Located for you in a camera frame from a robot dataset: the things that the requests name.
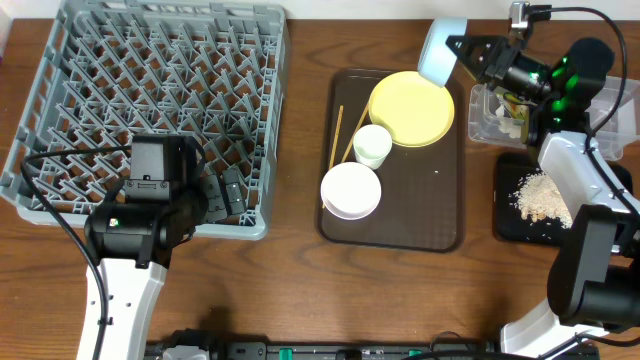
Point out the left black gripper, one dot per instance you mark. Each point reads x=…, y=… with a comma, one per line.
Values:
x=215, y=195

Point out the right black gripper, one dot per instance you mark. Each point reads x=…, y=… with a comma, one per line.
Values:
x=486, y=43

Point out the light blue bowl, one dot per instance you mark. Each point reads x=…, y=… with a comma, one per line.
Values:
x=436, y=60

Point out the green orange snack wrapper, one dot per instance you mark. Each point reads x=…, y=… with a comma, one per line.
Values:
x=503, y=97

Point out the white tissue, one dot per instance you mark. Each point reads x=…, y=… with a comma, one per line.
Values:
x=510, y=119

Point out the white cup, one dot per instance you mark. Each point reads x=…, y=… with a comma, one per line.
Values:
x=372, y=143

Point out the rice food scraps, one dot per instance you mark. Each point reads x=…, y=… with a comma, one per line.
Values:
x=537, y=198

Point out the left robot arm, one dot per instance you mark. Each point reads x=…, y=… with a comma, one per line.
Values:
x=131, y=235

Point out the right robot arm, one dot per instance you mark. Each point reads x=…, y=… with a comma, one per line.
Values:
x=593, y=284

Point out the black waste tray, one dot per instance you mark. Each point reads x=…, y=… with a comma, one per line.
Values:
x=510, y=171

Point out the yellow plate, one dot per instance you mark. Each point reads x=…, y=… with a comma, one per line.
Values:
x=413, y=110

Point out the right wooden chopstick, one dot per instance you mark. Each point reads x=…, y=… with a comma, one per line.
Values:
x=357, y=128

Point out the wooden chopstick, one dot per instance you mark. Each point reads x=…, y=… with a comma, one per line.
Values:
x=335, y=138
x=357, y=128

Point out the left wooden chopstick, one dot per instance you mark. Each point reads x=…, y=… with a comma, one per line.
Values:
x=335, y=138

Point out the brown serving tray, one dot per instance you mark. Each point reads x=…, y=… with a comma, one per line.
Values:
x=422, y=202

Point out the grey plastic dish rack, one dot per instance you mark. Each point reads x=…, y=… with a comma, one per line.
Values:
x=112, y=69

